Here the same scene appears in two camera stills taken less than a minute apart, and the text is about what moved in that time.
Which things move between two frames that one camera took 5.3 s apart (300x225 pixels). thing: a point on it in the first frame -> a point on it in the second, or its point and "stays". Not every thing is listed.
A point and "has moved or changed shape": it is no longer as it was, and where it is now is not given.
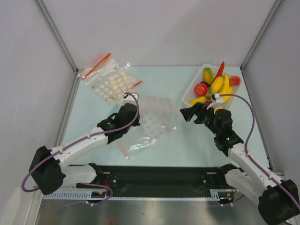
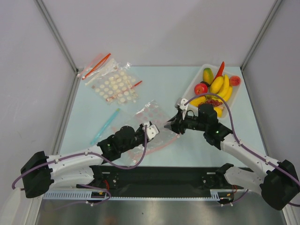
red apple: [200, 89] stays
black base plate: [134, 181] stays
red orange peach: [235, 80] stays
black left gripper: [136, 122] -> [140, 129]
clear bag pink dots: [158, 117] has moved or changed shape
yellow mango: [216, 85] stays
